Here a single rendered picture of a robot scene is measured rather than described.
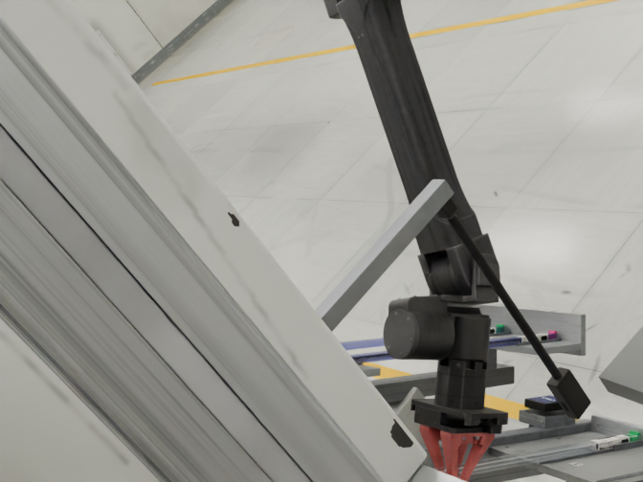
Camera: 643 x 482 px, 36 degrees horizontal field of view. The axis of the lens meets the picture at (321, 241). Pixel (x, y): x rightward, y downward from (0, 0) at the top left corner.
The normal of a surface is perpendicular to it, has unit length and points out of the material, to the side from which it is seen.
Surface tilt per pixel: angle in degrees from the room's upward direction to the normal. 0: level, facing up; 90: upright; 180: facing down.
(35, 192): 90
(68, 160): 90
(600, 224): 0
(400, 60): 81
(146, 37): 90
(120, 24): 90
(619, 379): 0
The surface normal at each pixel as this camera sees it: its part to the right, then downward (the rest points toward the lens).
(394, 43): 0.52, -0.14
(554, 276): -0.54, -0.73
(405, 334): -0.83, -0.08
